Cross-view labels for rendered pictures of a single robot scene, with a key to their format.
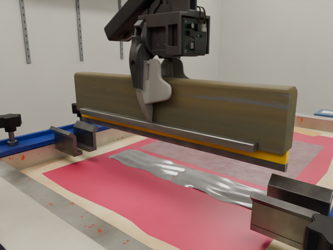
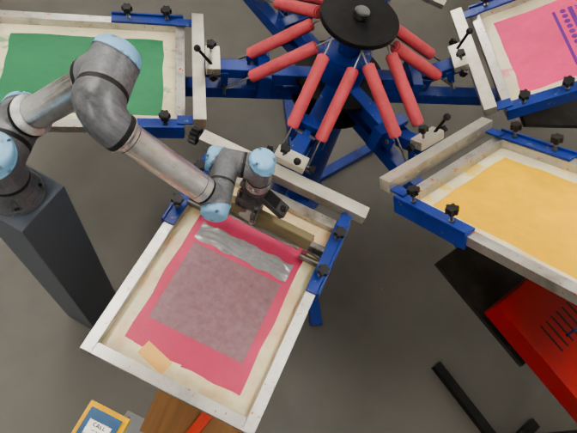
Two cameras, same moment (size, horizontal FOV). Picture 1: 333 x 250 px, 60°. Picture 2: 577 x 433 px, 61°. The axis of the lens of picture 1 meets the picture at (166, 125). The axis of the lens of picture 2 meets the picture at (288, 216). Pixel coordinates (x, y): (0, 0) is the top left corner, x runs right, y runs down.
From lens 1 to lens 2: 180 cm
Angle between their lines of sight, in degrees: 99
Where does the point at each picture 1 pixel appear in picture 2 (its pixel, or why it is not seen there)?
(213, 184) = (227, 240)
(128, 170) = (273, 249)
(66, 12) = not seen: outside the picture
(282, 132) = not seen: hidden behind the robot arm
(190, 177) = (238, 244)
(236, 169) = (215, 262)
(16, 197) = (278, 173)
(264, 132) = not seen: hidden behind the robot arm
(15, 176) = (309, 213)
